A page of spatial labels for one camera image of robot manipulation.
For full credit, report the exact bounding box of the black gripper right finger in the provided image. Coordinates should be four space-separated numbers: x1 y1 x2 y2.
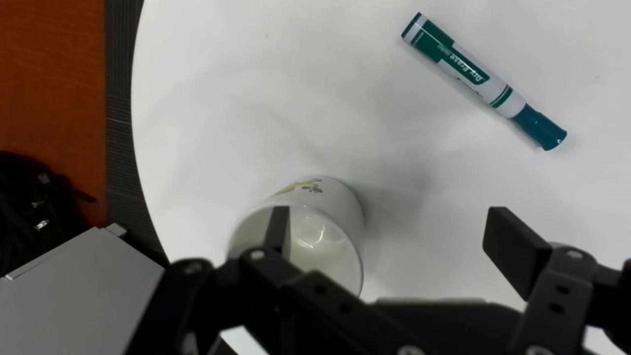
482 207 551 300

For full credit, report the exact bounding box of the white ceramic mug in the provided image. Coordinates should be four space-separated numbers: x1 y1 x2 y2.
228 175 364 296

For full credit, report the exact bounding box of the grey metal box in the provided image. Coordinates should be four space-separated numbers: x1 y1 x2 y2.
0 225 161 355

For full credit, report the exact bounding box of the green white marker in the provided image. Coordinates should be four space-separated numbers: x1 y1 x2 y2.
399 14 567 150

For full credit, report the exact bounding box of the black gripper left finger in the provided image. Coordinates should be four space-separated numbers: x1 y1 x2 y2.
263 205 289 254

